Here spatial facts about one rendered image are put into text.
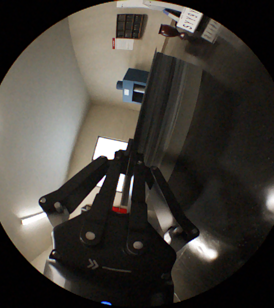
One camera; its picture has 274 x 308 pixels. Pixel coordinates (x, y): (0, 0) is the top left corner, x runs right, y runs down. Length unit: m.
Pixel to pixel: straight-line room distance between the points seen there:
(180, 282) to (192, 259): 0.06
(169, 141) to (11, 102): 1.87
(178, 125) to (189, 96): 0.06
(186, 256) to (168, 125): 0.23
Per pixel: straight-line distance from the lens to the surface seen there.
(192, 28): 0.40
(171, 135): 0.22
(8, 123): 1.85
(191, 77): 0.23
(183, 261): 0.19
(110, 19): 2.28
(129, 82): 2.00
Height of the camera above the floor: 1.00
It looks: 4 degrees down
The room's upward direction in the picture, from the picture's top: 78 degrees counter-clockwise
